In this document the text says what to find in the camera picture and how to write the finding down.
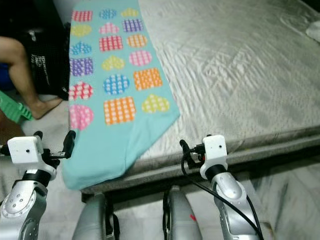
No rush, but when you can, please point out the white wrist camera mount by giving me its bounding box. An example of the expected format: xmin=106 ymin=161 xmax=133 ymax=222
xmin=7 ymin=136 xmax=44 ymax=166
xmin=202 ymin=134 xmax=228 ymax=168

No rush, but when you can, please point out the person in grey shorts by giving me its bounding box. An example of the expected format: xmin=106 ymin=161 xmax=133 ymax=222
xmin=0 ymin=36 xmax=63 ymax=143

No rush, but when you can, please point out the grey quilted mattress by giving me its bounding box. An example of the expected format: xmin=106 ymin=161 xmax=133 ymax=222
xmin=80 ymin=0 xmax=320 ymax=195

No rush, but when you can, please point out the green plastic stool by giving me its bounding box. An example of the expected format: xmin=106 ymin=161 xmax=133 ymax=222
xmin=0 ymin=90 xmax=33 ymax=123

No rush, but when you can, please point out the dark bed base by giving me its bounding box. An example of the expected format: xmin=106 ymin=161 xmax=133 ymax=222
xmin=82 ymin=150 xmax=320 ymax=201

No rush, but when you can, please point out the white pillow with tree print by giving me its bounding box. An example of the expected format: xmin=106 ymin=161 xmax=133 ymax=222
xmin=305 ymin=20 xmax=320 ymax=43

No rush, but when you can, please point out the silver left robot leg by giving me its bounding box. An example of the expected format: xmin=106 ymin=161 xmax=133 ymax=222
xmin=71 ymin=192 xmax=118 ymax=240

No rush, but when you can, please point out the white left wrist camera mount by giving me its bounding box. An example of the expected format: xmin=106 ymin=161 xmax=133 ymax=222
xmin=7 ymin=136 xmax=44 ymax=166

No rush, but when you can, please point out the teal blanket with colourful patches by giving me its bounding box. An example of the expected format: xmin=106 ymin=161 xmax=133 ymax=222
xmin=61 ymin=0 xmax=181 ymax=191

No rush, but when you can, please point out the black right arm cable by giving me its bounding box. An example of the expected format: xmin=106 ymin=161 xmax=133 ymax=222
xmin=181 ymin=155 xmax=261 ymax=240

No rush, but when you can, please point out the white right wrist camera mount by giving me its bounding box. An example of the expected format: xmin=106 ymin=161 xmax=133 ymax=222
xmin=202 ymin=134 xmax=228 ymax=168

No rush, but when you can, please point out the black bag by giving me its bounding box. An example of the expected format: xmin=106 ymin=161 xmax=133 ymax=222
xmin=27 ymin=29 xmax=71 ymax=101

